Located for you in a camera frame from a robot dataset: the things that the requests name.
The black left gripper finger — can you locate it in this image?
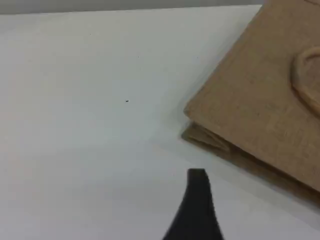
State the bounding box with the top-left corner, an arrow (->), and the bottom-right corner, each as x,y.
161,168 -> 225,240

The brown jute bag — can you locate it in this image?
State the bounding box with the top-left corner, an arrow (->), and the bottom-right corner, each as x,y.
180,0 -> 320,210

